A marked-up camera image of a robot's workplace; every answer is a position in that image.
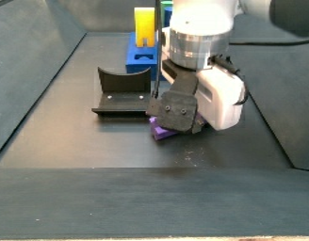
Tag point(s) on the yellow arch block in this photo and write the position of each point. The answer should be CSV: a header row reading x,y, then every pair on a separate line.
x,y
143,26

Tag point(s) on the blue cylinder block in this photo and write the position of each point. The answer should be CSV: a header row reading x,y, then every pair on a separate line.
x,y
166,16

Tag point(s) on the blue shape sorter base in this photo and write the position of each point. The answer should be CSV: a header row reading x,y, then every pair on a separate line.
x,y
139,58

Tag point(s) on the black curved fixture stand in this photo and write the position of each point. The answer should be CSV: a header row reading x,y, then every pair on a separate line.
x,y
125,92

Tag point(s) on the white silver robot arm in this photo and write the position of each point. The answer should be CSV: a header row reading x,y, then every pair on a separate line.
x,y
200,28

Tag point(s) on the purple star prism block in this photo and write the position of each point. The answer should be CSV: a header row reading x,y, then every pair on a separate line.
x,y
157,131

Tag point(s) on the green cylinder block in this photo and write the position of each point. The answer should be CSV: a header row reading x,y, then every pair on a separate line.
x,y
165,3

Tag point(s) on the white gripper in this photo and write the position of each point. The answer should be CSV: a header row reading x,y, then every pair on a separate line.
x,y
204,95

